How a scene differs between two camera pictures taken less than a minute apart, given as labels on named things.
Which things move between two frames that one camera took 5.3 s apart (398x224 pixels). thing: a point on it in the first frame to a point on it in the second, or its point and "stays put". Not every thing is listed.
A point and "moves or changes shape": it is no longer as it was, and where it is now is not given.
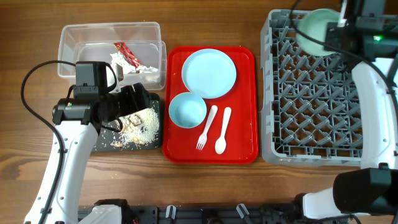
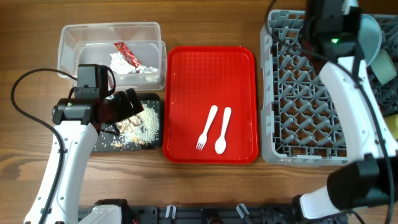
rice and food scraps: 138,129 stays put
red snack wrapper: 123,49 stays put
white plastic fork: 203,139 stays put
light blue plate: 209,73 moves or changes shape
